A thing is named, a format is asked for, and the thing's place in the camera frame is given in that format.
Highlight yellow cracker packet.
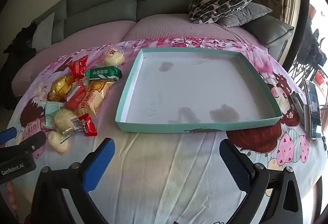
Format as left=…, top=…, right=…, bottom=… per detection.
left=77, top=80, right=114, bottom=118

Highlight smartphone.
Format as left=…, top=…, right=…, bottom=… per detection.
left=304, top=79, right=323, bottom=140

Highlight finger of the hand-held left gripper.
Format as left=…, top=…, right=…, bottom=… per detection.
left=0, top=127, right=18, bottom=141
left=0, top=132, right=47, bottom=162

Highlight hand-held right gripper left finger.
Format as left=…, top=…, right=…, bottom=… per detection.
left=26, top=137, right=116, bottom=224

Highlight black clothes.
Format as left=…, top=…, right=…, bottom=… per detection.
left=4, top=23, right=38, bottom=71

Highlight orange and white snack packet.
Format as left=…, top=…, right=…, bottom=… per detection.
left=65, top=87, right=89, bottom=110

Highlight grey pillow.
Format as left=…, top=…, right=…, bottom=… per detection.
left=218, top=3, right=272, bottom=28

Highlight black and white patterned pillow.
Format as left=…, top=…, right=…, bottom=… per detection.
left=189, top=0, right=257, bottom=24

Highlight pink snack packet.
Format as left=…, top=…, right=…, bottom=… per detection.
left=22, top=118, right=45, bottom=141

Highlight grey sofa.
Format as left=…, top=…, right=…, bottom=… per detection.
left=33, top=0, right=295, bottom=54

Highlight dark grey cushion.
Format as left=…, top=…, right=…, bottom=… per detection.
left=241, top=19, right=295, bottom=54

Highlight gold yellow snack packet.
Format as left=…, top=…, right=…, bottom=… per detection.
left=49, top=75, right=73, bottom=101

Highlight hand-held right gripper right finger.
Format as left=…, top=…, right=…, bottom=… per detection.
left=219, top=139, right=304, bottom=224

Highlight round rice cracker packet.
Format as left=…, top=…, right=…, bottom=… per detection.
left=52, top=109, right=80, bottom=135

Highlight dark balcony equipment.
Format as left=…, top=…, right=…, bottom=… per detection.
left=295, top=29, right=328, bottom=81

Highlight dark green snack packet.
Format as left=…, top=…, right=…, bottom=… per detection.
left=85, top=66, right=122, bottom=81

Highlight teal cardboard box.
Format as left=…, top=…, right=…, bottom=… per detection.
left=115, top=47, right=283, bottom=134

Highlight printed cartoon blanket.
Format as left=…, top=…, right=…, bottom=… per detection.
left=0, top=37, right=328, bottom=224

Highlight large red snack packet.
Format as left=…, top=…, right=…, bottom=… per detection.
left=68, top=56, right=89, bottom=81

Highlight bun packet with orange label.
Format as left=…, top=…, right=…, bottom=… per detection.
left=102, top=46, right=125, bottom=67

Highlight clear cream bun packet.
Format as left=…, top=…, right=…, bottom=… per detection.
left=47, top=130, right=71, bottom=154

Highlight pale green snack packet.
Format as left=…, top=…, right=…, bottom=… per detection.
left=44, top=101, right=64, bottom=128

